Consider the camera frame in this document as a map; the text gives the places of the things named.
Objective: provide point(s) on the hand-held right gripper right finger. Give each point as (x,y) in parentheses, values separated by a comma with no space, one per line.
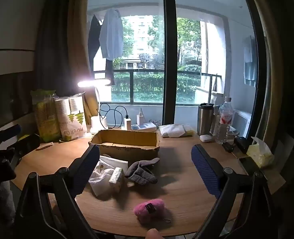
(204,171)

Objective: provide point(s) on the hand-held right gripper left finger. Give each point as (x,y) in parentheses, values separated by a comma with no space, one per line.
(84,170)

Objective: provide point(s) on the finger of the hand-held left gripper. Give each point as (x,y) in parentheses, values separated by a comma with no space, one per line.
(11,130)
(28,143)

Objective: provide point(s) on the white textured cloth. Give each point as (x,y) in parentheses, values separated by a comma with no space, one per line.
(99,181)

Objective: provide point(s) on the small cartoon tissue pack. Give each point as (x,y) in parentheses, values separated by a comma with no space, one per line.
(115,177)

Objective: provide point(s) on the cardboard box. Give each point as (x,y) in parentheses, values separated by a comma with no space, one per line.
(127,152)

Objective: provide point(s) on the grey dotted sock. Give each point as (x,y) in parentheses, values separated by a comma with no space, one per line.
(140,174)

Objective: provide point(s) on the person's left forearm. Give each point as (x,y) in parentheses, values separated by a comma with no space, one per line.
(3,199)

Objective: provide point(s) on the person's right hand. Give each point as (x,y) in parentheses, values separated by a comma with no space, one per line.
(153,234)

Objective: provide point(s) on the small wooden stick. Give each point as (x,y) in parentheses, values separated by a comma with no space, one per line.
(44,146)

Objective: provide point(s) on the green paper cup pack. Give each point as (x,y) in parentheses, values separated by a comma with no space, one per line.
(43,119)

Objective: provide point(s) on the white earbuds case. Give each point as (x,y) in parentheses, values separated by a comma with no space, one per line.
(205,138)

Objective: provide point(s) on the small black object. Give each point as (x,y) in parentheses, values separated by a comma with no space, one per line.
(228,147)

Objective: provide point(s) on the black device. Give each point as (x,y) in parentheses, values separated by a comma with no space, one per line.
(242,144)

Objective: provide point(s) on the white paper cup pack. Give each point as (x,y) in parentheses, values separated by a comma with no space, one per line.
(69,119)

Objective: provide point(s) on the white desk lamp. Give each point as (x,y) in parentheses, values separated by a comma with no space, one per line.
(99,124)

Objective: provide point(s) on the white patterned container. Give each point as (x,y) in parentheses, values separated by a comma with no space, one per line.
(215,124)

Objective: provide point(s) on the steel thermos mug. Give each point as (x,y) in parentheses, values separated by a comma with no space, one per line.
(204,122)

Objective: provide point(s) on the pack of white cloths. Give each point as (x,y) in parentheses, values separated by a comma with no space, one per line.
(174,130)

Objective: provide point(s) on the clear water bottle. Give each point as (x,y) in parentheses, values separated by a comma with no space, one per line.
(224,124)

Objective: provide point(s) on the yellow tissue pack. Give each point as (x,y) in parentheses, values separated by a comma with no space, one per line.
(260,155)

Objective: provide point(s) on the white appliance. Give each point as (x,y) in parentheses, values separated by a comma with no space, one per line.
(241,122)

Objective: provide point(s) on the tall white charger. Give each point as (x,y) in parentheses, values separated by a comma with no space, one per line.
(127,124)

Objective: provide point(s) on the dried flower bunch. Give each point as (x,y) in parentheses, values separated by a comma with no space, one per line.
(155,122)

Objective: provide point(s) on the white power strip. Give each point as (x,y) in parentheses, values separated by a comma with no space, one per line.
(147,127)

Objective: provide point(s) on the short white charger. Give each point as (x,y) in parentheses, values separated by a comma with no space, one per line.
(140,119)

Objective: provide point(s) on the dark hanging socks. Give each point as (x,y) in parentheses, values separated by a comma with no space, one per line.
(110,73)

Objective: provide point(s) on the yellow and dark curtain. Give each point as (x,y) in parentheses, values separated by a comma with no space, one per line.
(79,54)

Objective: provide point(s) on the balcony railing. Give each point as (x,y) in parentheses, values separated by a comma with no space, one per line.
(147,72)

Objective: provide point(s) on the pale hanging garment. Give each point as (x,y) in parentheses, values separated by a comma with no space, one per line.
(250,62)

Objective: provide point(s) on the dark hanging garment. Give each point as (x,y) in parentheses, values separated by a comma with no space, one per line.
(94,39)

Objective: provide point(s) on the light blue hanging shirt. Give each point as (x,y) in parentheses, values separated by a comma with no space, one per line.
(111,34)

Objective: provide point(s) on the black window frame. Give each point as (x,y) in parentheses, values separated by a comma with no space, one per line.
(169,54)

